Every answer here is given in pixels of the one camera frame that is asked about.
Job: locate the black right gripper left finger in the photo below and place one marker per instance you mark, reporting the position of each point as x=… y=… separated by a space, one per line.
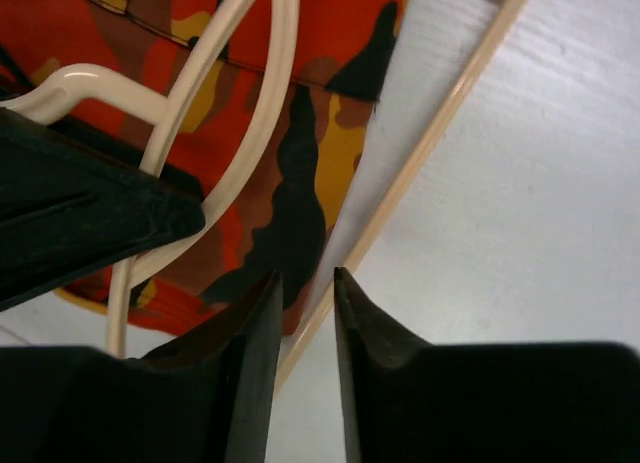
x=205 y=396

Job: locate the orange camouflage trousers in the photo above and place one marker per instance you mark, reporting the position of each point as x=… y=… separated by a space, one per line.
x=286 y=212

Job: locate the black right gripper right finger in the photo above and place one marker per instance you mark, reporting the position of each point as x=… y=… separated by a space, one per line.
x=407 y=400

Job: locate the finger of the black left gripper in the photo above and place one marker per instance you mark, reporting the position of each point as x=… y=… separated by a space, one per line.
x=67 y=210

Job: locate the beige wooden hanger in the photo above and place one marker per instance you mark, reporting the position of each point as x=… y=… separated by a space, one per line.
x=158 y=157

